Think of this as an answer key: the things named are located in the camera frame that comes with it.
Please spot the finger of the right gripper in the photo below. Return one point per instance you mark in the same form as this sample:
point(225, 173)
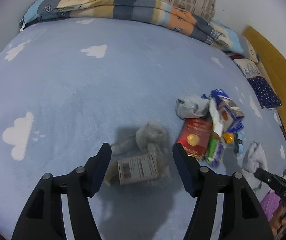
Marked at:
point(275, 182)

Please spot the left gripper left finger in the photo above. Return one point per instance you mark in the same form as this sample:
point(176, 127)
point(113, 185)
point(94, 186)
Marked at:
point(42, 215)

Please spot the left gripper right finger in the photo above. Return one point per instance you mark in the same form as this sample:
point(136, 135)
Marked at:
point(243, 216)

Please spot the grey sock green cuff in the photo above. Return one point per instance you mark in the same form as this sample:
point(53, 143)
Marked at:
point(254, 158)

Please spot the orange wrapper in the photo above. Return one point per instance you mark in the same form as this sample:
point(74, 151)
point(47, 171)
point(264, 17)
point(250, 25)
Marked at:
point(228, 138)

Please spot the grey medicine box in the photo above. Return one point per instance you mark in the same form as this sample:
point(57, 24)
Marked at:
point(137, 169)

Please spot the purple plastic basket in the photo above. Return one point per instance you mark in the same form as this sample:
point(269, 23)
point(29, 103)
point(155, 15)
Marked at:
point(270, 204)

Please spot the small light blue box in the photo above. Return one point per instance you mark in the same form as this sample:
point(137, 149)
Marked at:
point(238, 143)

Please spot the black smartphone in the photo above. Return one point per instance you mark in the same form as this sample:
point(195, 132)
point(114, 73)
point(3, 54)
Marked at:
point(283, 131)

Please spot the blue patterned snack wrapper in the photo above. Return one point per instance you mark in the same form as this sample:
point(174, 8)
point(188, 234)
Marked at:
point(218, 157)

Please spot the green white small carton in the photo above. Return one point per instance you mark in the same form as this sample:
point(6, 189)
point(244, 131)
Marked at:
point(212, 150)

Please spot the blue milk carton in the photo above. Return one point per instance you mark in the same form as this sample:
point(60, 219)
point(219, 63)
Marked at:
point(230, 113)

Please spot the dark blue flat box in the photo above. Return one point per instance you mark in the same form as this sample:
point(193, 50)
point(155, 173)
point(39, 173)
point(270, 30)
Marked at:
point(216, 94)

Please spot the white open paper box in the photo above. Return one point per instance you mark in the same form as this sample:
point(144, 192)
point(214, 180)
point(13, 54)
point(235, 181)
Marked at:
point(217, 126)

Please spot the red gold cigarette box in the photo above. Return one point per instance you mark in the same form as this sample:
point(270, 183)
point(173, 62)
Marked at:
point(194, 136)

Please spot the wooden headboard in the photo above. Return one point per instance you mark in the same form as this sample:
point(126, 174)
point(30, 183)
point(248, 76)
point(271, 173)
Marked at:
point(274, 63)

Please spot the navy star pillow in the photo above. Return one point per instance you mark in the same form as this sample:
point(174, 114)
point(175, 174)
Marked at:
point(266, 96)

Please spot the crumpled grey plastic wrap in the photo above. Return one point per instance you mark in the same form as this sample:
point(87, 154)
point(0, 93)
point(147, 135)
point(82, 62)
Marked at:
point(151, 138)

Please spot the light blue cloud bedsheet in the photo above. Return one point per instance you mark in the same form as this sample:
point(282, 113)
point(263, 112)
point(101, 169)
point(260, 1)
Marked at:
point(68, 86)

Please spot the patchwork folded quilt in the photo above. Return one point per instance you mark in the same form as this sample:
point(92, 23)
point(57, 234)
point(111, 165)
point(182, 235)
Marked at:
point(157, 12)

